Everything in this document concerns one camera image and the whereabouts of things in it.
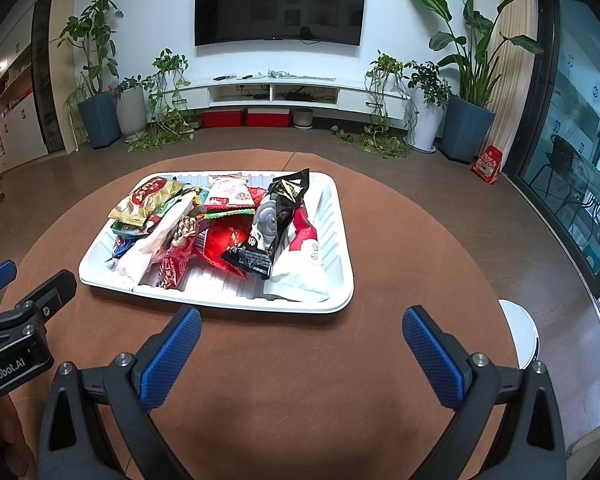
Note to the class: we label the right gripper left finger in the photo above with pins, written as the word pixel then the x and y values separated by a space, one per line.
pixel 150 373

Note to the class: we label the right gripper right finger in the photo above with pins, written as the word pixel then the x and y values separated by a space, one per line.
pixel 449 368

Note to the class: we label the black snack packet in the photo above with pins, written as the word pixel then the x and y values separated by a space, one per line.
pixel 283 197

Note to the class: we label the red white patterned snack packet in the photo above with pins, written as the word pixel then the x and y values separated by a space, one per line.
pixel 227 192

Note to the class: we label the gold red snack packet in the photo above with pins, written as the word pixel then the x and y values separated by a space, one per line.
pixel 135 208

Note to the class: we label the person's left hand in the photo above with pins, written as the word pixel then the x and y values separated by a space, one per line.
pixel 15 454

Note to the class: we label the white round stool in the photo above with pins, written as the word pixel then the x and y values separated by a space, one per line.
pixel 524 333

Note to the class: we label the white plastic tray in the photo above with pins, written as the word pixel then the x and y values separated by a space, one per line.
pixel 162 266

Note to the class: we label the red bag on floor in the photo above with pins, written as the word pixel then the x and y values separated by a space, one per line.
pixel 488 164

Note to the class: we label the plant in white pot left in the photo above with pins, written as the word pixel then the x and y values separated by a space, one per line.
pixel 156 99

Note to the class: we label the plant in white pot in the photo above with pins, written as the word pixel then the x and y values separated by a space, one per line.
pixel 156 99
pixel 406 101

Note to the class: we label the large plant blue pot right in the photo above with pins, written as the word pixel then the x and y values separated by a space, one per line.
pixel 476 56

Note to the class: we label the left red storage box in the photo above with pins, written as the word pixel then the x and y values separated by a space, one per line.
pixel 222 117

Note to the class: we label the red storage box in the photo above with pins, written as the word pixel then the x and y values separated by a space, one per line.
pixel 222 117
pixel 268 117

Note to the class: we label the right red storage box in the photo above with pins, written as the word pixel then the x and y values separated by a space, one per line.
pixel 268 117

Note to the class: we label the plant in white pot right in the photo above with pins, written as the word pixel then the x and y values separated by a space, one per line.
pixel 406 101

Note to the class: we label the plant in blue pot left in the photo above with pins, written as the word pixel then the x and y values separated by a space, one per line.
pixel 90 106

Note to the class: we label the small white pot under cabinet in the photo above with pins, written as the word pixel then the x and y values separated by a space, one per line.
pixel 302 118

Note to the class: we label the white tv cabinet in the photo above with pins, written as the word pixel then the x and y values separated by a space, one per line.
pixel 326 97

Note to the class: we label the wall mounted television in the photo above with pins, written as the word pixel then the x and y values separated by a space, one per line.
pixel 334 21

